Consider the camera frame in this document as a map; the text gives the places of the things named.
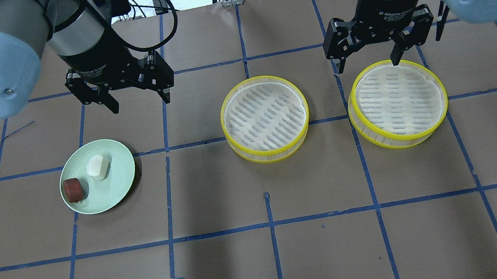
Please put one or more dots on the white steamed bun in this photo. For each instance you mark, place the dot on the white steamed bun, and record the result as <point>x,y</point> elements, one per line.
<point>97,167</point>

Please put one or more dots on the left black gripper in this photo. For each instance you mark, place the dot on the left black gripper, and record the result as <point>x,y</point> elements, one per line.
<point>102,59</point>

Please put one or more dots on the light green plate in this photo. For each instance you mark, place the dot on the light green plate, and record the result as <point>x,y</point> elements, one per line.
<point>105,190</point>

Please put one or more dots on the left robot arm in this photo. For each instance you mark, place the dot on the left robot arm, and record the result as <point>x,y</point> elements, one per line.
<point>80,33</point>

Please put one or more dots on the yellow steamer basket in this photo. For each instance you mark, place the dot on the yellow steamer basket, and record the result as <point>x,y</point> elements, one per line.
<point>397,106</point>
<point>265,119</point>

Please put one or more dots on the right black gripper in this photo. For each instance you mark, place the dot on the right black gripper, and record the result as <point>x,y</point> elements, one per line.
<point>382,10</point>

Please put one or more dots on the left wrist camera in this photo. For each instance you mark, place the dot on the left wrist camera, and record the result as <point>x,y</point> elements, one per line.
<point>112,8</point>

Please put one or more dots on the red-brown bun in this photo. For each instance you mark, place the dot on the red-brown bun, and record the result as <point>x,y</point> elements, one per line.
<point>73,190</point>

